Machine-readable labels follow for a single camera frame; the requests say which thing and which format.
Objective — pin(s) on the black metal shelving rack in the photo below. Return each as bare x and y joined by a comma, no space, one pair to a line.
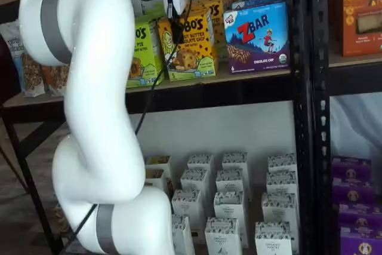
355,80

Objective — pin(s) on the orange label granola bag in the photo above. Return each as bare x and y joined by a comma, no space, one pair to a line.
53,80

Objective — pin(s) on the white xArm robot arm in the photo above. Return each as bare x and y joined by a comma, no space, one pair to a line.
98,58

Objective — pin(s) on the white patterned pantry box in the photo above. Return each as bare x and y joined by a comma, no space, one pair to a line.
228,205
235,161
282,162
183,237
229,180
194,180
281,183
185,204
223,237
200,162
273,240
279,207

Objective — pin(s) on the black metal stand legs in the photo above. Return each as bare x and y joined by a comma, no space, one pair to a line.
30,177

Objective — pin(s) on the purple snack box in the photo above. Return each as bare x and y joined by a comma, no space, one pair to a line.
362,244
352,167
353,192
361,217

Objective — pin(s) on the blue purple Zbar box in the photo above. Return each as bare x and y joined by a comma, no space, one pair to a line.
256,43
259,0

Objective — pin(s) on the tan particleboard shelf board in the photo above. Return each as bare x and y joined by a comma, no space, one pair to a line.
255,183
253,76
355,60

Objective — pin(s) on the black shelf rail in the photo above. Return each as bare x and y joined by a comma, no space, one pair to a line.
209,99

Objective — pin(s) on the large orange snack box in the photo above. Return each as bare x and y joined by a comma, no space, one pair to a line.
361,13

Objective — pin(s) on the white granola bag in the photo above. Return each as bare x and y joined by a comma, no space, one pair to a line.
27,70

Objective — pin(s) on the green Bobo's apple pie box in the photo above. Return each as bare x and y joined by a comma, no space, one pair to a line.
153,11
146,55

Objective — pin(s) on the white plastic sheet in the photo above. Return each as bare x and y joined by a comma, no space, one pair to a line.
355,123

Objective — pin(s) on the yellow label granola box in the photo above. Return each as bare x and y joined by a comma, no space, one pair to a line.
158,162
155,178

